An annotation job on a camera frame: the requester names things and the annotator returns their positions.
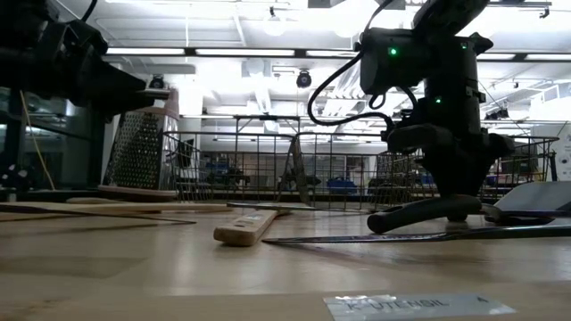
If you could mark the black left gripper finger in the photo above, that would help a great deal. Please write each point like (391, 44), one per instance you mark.
(125, 96)

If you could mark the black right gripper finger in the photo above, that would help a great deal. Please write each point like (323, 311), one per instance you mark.
(473, 176)
(444, 176)

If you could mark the iridescent metal cutlery piece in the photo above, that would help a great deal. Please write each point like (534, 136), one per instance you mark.
(303, 207)
(134, 218)
(446, 235)

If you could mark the short wooden slotted spatula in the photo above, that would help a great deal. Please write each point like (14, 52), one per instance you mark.
(89, 200)

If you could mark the long wooden slotted spatula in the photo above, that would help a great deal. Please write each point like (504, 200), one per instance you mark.
(134, 208)

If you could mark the wooden spatula with label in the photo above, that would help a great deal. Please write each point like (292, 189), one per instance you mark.
(401, 307)

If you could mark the wooden spoon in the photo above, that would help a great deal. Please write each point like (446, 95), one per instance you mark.
(243, 229)

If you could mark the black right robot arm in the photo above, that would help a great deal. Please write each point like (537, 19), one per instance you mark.
(450, 67)

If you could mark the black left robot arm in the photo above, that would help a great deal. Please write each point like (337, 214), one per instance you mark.
(18, 22)

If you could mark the black ceiling projector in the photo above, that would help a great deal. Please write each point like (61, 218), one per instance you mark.
(497, 114)

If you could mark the pink metal box grater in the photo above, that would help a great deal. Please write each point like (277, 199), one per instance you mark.
(138, 156)

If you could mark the white machine panel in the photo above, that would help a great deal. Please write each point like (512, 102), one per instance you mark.
(564, 151)

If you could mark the white round ceiling lamp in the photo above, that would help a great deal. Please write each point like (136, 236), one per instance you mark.
(274, 24)

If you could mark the black dome ceiling camera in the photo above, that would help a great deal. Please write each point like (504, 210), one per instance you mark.
(156, 82)
(303, 79)

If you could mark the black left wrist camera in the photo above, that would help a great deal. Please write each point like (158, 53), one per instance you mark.
(82, 38)

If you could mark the black table frame rails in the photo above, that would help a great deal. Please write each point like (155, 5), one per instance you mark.
(44, 195)

